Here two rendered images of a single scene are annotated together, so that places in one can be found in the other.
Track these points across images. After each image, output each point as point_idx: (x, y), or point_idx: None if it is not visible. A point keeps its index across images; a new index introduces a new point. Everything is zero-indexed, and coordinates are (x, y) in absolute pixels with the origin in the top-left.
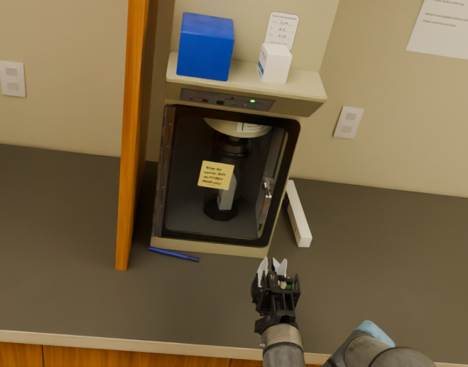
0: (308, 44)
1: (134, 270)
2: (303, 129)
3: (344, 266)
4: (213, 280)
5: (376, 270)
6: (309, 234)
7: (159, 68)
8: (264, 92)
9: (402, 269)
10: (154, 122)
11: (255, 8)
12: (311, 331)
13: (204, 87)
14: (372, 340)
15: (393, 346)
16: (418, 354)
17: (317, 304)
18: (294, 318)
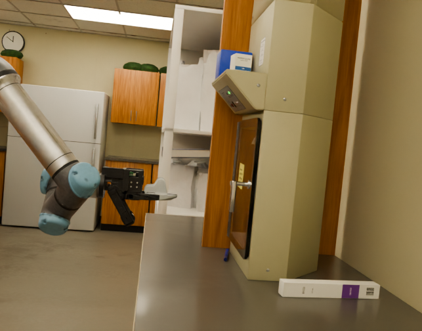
0: (266, 54)
1: (203, 247)
2: None
3: (267, 309)
4: (207, 263)
5: (275, 326)
6: (289, 282)
7: (354, 170)
8: (219, 77)
9: None
10: (348, 222)
11: (258, 42)
12: (163, 286)
13: (216, 85)
14: (59, 135)
15: (72, 171)
16: (6, 62)
17: (199, 291)
18: (102, 169)
